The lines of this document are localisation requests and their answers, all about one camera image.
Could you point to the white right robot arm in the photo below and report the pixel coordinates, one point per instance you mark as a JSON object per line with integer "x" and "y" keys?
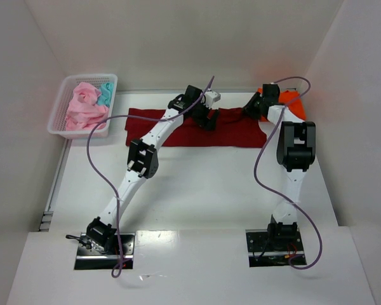
{"x": 295, "y": 153}

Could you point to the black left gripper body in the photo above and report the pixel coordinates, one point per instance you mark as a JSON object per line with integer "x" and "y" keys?
{"x": 204, "y": 115}

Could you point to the orange folded t shirt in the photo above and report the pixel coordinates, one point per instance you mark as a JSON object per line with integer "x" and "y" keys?
{"x": 296, "y": 108}

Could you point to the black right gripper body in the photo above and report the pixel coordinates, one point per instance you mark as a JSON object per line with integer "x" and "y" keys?
{"x": 251, "y": 106}

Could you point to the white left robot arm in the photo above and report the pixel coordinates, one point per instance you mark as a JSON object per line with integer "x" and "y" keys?
{"x": 142, "y": 162}

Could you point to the dark red t shirt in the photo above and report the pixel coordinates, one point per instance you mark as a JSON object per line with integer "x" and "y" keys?
{"x": 233, "y": 129}

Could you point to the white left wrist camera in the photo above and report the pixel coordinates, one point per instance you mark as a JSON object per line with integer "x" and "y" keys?
{"x": 210, "y": 97}

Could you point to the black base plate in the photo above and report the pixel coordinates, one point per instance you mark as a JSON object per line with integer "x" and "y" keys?
{"x": 266, "y": 251}
{"x": 92, "y": 257}

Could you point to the pink t shirt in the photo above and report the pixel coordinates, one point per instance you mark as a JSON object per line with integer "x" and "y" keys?
{"x": 83, "y": 112}

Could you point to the teal t shirt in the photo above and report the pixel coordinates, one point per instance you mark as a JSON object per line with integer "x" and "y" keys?
{"x": 106, "y": 92}

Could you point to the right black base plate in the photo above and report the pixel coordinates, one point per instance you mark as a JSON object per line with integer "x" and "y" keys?
{"x": 266, "y": 251}

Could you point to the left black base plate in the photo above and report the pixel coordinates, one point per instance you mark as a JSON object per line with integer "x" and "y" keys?
{"x": 92, "y": 257}

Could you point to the white plastic laundry basket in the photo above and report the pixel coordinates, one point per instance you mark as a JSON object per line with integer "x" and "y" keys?
{"x": 57, "y": 123}

